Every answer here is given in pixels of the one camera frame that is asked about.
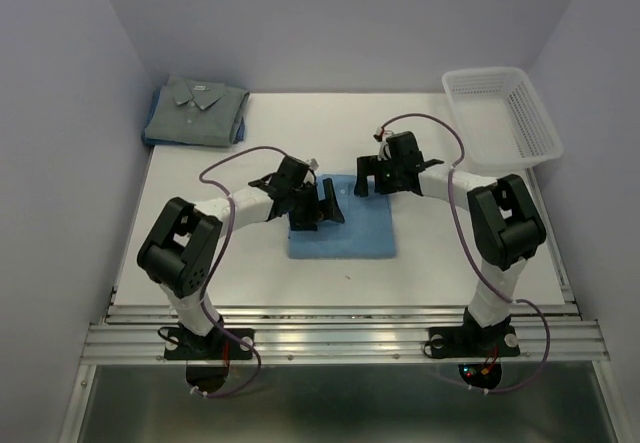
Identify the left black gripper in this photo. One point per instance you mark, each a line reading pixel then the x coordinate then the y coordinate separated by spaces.
pixel 318 209

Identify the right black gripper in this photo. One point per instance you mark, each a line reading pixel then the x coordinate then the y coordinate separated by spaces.
pixel 367 165

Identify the light blue long sleeve shirt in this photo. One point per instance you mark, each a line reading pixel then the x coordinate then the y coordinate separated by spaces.
pixel 366 233

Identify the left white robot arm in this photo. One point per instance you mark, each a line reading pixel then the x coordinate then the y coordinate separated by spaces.
pixel 187 240

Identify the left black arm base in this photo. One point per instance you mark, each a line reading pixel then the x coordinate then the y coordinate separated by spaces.
pixel 183 345

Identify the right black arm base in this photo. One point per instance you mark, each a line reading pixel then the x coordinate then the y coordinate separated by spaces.
pixel 457 343

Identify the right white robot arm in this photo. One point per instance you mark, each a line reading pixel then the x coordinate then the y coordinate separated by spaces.
pixel 498 224

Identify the white plastic basket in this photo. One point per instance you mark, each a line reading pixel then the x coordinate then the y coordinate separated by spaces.
pixel 502 121

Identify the folded grey shirt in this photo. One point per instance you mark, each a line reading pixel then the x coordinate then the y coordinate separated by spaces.
pixel 195 108

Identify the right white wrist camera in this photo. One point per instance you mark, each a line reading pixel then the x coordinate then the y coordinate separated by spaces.
pixel 381 136

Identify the aluminium rail frame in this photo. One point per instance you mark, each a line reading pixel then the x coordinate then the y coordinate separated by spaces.
pixel 335 372

